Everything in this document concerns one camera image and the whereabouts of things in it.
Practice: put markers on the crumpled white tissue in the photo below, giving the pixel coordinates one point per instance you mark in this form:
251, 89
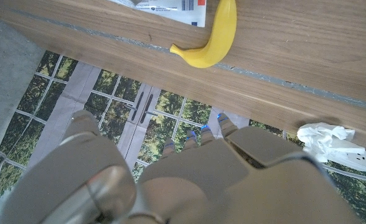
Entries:
324, 138

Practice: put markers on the white power strip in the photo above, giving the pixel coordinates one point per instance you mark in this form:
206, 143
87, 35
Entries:
365, 161

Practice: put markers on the yellow toy banana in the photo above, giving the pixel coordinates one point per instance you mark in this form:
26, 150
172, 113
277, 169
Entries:
214, 46

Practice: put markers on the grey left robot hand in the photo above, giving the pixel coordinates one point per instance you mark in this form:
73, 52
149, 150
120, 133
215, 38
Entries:
186, 180

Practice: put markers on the white green toothpaste tube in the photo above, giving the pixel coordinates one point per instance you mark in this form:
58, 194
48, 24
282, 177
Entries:
176, 9

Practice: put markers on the printed window backdrop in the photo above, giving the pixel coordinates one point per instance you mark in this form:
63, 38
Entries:
158, 118

